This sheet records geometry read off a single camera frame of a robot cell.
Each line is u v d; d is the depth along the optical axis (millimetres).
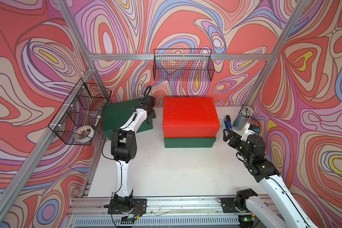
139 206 729
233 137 653
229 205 732
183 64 960
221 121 1078
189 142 911
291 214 417
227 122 1050
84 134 689
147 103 798
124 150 565
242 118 962
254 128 632
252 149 544
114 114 1006
